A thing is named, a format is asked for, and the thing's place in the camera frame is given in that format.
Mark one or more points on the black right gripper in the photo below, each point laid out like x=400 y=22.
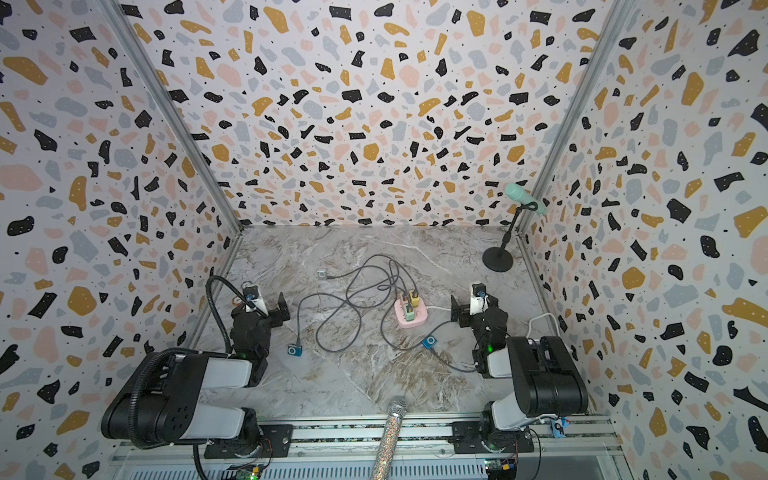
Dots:
x=461 y=311

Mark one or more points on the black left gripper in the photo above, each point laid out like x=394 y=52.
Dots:
x=276 y=315

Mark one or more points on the blue mp3 player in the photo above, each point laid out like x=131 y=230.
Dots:
x=429 y=342
x=294 y=350

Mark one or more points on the yellow USB charger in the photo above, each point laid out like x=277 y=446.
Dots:
x=414 y=297

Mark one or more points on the green USB charger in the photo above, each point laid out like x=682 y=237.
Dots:
x=409 y=313

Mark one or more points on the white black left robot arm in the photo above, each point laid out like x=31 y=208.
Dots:
x=160 y=404

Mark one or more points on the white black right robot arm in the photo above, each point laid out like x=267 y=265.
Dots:
x=546 y=384

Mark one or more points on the pink power strip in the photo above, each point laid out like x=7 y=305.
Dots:
x=421 y=315

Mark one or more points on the black microphone stand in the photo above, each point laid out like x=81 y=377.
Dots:
x=499 y=259

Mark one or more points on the glitter silver microphone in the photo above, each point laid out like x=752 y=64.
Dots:
x=396 y=412

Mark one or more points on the green microphone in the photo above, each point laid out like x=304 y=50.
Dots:
x=517 y=193

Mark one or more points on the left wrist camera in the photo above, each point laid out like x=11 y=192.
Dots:
x=254 y=301

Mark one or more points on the blue clip on rail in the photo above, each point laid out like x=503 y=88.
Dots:
x=558 y=426

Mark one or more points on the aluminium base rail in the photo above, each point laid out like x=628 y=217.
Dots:
x=429 y=446

